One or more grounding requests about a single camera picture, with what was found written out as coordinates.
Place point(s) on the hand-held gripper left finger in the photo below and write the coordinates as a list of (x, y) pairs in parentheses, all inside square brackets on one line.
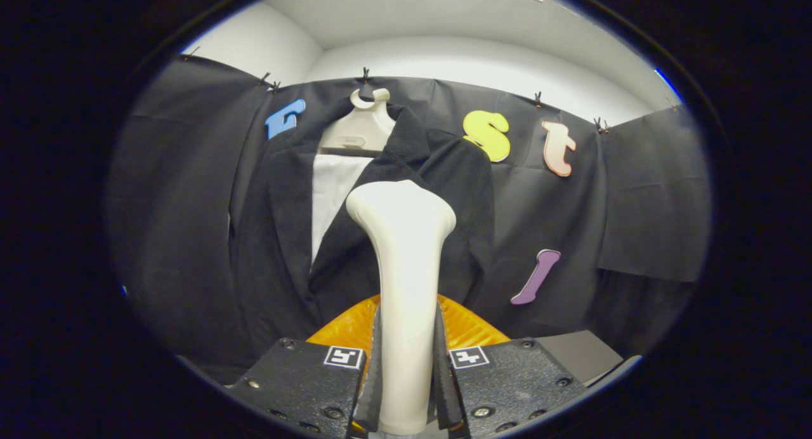
[(368, 375)]

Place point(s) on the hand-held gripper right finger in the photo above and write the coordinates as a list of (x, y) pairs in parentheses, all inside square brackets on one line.
[(444, 375)]

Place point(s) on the white garment steamer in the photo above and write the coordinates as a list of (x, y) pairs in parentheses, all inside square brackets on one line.
[(406, 268)]

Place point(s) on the black suit jacket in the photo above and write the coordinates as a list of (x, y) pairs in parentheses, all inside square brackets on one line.
[(273, 236)]

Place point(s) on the white shirt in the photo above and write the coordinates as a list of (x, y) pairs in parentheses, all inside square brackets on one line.
[(333, 191)]

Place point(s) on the grey and beige cabinet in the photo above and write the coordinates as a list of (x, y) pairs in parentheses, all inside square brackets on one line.
[(580, 353)]

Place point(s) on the black backdrop cloth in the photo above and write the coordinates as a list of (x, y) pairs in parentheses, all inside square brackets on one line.
[(552, 223)]

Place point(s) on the white plastic hanger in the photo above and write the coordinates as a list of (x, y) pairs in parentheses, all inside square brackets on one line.
[(361, 131)]

